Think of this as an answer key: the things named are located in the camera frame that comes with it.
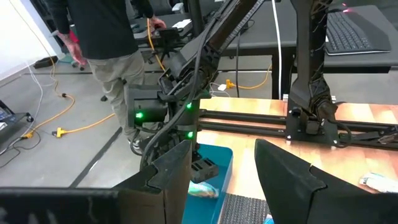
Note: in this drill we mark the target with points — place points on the white light blue granola bar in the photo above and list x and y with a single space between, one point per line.
203 189

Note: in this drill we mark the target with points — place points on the white power adapter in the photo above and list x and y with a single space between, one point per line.
222 87

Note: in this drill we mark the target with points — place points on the silver white granola bar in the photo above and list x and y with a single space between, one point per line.
379 183

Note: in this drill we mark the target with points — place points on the small black tripod camera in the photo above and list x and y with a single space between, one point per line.
169 34

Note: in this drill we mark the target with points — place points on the person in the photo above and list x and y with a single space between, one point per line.
102 31

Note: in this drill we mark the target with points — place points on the black desk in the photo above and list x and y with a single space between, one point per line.
261 40

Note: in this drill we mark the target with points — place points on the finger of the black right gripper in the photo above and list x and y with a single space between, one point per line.
203 169

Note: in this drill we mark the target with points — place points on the white paper sheet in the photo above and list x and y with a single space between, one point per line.
182 23

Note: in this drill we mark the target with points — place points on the black aluminium table frame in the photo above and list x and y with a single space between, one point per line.
242 128

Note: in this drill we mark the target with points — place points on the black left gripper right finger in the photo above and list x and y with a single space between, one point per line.
295 193

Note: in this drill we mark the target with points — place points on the black rolling cart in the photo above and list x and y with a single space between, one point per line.
12 124

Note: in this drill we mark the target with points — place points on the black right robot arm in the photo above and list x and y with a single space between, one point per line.
217 34

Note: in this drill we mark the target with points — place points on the blue plastic bin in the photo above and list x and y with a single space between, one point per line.
205 211

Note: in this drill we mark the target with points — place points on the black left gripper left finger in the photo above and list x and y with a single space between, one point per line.
168 186

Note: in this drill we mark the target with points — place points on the black keyboard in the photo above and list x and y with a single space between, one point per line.
351 34

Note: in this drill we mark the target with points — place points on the dark grey ribbed mat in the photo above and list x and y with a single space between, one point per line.
242 210

